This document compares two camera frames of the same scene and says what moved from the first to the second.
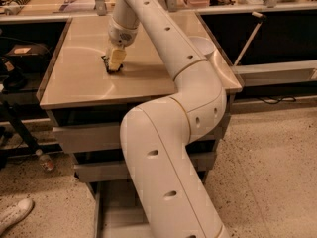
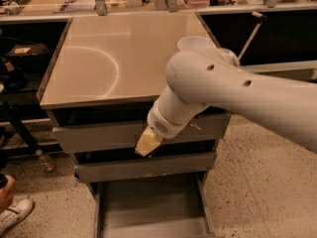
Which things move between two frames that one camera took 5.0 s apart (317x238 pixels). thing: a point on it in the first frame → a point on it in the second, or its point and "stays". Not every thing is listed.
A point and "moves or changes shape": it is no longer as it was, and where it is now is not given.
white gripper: x=121 y=37 → x=159 y=123
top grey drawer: x=87 y=137 stays
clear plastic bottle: x=45 y=160 stays
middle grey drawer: x=120 y=172 stays
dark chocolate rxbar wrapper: x=107 y=66 moves or changes shape
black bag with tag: x=27 y=55 stays
